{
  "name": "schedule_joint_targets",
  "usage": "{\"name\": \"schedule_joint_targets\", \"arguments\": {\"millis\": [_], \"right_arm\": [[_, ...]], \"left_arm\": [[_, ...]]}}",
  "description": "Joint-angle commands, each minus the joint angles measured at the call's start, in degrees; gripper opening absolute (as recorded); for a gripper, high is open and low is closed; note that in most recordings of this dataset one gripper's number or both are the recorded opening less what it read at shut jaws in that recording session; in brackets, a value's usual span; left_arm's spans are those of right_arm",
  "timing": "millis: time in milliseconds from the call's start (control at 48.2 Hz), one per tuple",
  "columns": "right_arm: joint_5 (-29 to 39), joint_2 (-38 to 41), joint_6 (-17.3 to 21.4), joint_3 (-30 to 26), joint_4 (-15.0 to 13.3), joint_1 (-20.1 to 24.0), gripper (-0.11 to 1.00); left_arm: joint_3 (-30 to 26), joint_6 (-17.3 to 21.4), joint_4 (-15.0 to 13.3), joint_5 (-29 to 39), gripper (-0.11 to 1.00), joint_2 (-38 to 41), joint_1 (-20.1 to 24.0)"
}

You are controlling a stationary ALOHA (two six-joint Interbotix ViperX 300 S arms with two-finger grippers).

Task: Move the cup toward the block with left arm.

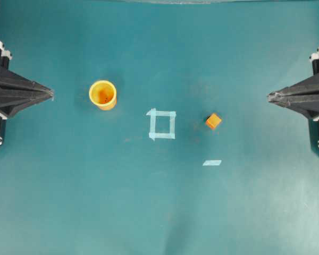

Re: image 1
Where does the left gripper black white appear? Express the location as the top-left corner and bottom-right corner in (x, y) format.
(0, 41), (54, 146)

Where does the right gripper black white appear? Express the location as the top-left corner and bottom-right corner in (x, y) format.
(267, 47), (319, 147)

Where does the yellow plastic cup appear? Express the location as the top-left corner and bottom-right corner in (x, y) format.
(89, 80), (117, 111)

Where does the orange cube block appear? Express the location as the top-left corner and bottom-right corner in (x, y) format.
(205, 113), (222, 130)

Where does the light blue tape strip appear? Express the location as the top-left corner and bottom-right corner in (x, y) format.
(203, 160), (222, 166)

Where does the light blue tape square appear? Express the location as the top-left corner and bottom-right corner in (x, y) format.
(146, 108), (176, 141)

